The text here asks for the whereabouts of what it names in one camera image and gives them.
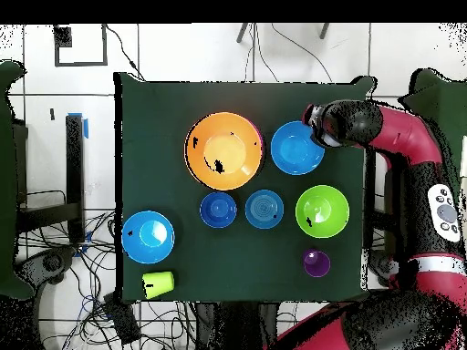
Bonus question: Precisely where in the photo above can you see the large blue bowl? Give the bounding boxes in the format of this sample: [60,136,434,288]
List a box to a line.
[120,210,176,264]
[270,120,327,177]

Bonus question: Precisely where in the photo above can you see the orange bowl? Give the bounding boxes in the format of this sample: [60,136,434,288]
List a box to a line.
[183,111,265,191]

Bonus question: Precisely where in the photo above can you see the yellow-green cup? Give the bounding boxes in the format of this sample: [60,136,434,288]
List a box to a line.
[140,270,175,300]

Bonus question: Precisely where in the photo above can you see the lime green bowl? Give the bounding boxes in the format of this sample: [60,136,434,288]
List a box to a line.
[295,184,350,239]

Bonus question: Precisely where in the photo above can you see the small light blue bowl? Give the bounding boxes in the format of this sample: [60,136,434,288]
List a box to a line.
[244,189,285,231]

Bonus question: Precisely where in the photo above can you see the small dark blue bowl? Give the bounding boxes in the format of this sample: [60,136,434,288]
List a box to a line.
[199,190,238,230]

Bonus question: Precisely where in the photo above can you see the green cloth covered table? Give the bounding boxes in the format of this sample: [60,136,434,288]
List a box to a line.
[0,59,36,302]
[397,67,467,190]

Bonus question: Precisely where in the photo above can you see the dark green tablecloth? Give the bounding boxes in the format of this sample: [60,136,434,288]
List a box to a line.
[113,70,379,305]

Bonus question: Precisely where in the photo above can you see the purple cup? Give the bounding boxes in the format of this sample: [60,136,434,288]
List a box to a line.
[302,248,332,279]

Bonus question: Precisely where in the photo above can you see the grey chair base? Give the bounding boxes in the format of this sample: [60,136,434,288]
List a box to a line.
[368,249,399,287]
[16,247,78,289]

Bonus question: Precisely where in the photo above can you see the black power strip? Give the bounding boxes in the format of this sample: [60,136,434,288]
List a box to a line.
[102,291,142,345]

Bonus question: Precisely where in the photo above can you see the black floor cable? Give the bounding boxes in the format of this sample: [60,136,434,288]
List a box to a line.
[104,24,146,82]
[270,23,334,84]

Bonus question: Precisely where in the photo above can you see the black stand post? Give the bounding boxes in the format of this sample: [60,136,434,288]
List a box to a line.
[16,112,89,245]
[362,147,379,251]

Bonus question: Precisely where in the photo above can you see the camera tripod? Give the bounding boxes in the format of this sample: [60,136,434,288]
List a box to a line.
[235,23,331,44]

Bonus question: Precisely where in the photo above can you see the tangled floor cables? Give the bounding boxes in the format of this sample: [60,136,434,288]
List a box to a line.
[17,211,198,350]

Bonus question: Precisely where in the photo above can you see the black square floor frame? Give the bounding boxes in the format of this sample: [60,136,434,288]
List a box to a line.
[53,23,109,67]

